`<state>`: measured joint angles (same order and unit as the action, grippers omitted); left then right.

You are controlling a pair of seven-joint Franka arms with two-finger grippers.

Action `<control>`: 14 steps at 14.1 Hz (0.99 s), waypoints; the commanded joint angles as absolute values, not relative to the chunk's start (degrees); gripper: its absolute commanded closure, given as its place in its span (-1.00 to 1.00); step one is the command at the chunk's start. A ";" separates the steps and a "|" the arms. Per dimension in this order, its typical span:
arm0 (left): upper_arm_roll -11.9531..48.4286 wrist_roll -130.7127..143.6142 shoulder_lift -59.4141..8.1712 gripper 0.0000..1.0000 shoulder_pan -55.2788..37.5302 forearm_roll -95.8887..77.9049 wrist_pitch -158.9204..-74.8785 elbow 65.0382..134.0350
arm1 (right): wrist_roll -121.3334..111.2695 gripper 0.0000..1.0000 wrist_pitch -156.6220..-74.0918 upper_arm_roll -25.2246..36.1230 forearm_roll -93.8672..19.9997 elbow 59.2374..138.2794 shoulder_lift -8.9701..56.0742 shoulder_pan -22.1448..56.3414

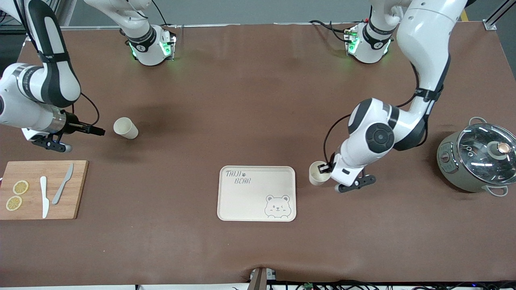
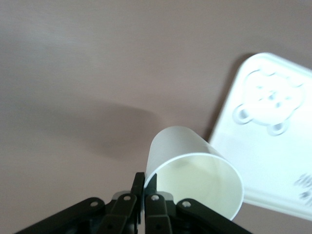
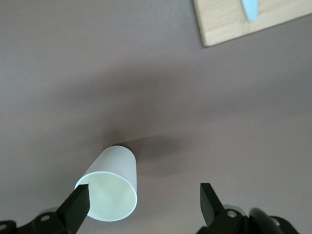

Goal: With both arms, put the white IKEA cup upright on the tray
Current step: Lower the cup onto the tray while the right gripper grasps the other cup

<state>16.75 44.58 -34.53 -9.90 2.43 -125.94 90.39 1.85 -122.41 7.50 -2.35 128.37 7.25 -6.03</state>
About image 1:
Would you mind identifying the black left base cable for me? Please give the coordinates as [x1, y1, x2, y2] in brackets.
[309, 19, 356, 43]

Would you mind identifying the white plastic knife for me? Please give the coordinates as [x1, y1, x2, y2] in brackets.
[40, 176, 50, 219]

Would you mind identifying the bamboo cutting board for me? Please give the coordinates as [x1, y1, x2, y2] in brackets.
[0, 160, 89, 220]

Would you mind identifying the black base cable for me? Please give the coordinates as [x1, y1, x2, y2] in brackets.
[151, 0, 179, 39]
[309, 19, 356, 43]

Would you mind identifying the black right base cable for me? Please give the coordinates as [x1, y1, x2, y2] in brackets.
[151, 0, 179, 39]

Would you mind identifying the cream bear print tray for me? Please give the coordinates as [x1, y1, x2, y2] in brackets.
[217, 166, 297, 222]

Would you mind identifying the aluminium frame profile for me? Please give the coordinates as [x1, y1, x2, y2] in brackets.
[482, 0, 516, 32]
[0, 0, 62, 41]

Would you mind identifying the green electric cooking pot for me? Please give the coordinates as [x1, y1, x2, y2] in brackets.
[437, 117, 516, 197]

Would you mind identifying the glass pot lid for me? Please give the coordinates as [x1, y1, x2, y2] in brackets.
[457, 123, 516, 186]

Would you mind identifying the white paper-like cup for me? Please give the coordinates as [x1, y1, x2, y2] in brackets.
[309, 161, 333, 187]
[113, 117, 139, 140]

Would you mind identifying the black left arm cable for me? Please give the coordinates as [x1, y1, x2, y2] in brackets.
[323, 60, 429, 162]

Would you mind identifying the grey plastic knife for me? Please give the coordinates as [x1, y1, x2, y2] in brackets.
[52, 163, 75, 205]

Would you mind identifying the brown table mat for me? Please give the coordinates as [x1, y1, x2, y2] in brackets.
[0, 22, 516, 287]

